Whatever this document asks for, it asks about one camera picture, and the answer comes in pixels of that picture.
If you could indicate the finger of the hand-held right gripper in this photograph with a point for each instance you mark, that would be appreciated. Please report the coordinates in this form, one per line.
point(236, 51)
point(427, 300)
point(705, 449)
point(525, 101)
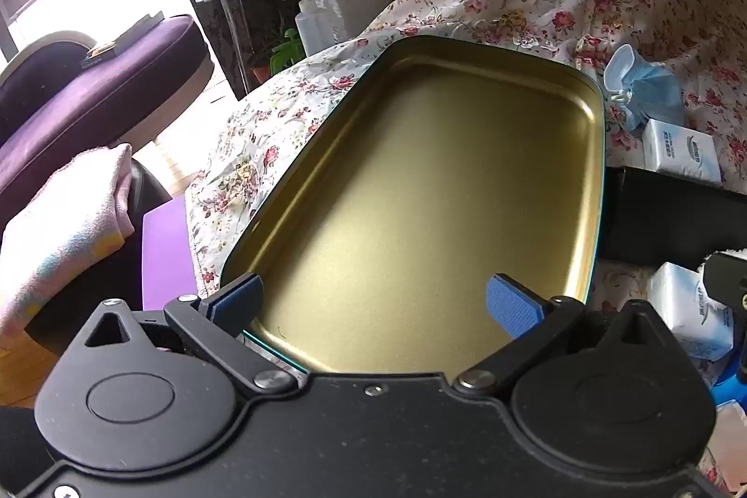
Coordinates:
point(726, 288)

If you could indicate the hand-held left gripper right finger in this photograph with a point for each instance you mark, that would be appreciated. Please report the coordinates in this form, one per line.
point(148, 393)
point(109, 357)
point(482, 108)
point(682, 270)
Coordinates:
point(513, 306)

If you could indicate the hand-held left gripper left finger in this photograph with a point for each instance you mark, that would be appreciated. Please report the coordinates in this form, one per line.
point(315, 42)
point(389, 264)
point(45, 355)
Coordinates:
point(239, 299)

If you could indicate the white tissue pack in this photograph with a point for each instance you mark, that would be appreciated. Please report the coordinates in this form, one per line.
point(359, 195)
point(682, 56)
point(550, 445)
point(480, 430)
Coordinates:
point(677, 148)
point(683, 311)

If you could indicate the gold tin tray green outside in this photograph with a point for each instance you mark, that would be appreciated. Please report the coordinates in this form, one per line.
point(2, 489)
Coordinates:
point(420, 194)

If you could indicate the blue face mask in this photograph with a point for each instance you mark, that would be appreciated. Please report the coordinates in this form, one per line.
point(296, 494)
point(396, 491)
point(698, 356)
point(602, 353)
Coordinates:
point(648, 84)

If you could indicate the purple mat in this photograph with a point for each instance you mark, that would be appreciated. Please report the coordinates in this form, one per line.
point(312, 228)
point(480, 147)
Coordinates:
point(166, 253)

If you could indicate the black box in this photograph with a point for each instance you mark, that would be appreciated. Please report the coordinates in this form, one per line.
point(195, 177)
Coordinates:
point(665, 218)

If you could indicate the pink towel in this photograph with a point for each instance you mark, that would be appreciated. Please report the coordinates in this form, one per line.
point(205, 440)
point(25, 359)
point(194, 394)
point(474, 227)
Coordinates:
point(58, 229)

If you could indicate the small leafy green plant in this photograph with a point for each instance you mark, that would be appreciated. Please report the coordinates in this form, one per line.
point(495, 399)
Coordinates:
point(286, 51)

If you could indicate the purple sofa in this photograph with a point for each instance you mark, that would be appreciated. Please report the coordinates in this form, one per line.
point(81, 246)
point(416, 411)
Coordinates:
point(87, 89)

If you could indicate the white wash bottle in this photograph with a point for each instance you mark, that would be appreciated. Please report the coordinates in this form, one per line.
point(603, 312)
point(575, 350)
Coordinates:
point(309, 31)

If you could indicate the small dark box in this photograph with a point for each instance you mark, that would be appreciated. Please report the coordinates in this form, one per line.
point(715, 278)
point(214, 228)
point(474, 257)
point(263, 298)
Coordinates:
point(98, 51)

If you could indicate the black book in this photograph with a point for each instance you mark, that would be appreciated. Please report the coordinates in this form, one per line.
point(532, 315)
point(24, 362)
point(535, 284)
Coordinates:
point(140, 30)

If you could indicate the white planter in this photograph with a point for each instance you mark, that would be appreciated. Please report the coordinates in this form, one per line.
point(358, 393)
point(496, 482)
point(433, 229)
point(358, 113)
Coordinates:
point(356, 11)

